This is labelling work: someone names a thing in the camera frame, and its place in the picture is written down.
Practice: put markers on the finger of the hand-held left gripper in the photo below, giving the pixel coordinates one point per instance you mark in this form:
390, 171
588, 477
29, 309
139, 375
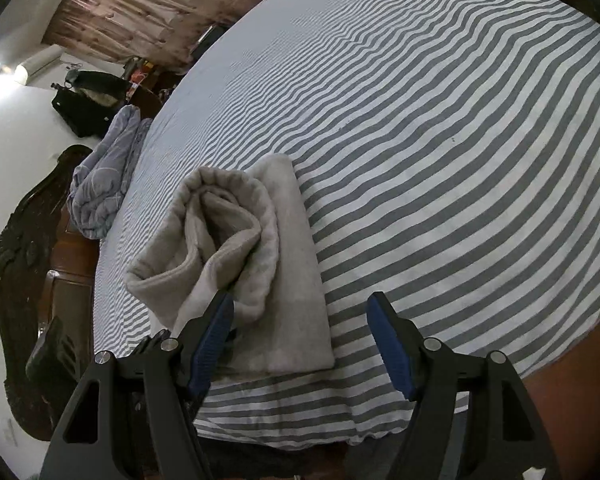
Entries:
150, 338

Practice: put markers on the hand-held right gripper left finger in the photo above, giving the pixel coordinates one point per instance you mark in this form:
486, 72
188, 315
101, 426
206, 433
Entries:
210, 345

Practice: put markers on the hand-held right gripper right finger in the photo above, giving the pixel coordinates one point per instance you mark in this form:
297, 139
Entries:
395, 350

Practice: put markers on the beige towel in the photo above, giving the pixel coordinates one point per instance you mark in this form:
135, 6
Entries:
290, 280

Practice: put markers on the black device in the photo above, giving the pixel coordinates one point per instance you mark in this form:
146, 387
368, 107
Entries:
50, 350

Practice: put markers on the brown wooden nightstand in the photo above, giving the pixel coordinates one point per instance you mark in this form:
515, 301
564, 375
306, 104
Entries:
72, 270

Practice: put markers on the dark carved wooden headboard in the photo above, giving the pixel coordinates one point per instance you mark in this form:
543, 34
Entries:
25, 260

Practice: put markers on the grey patterned folded quilt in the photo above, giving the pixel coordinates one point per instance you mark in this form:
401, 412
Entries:
102, 180

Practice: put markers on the grey white striped bed sheet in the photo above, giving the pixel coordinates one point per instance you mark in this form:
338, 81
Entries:
430, 135

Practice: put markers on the black bag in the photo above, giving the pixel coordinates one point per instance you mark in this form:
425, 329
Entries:
80, 110

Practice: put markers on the white air conditioner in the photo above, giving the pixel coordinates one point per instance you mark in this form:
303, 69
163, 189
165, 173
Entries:
37, 62

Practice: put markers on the brown patterned curtain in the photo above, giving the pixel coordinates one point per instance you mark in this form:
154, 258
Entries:
145, 5

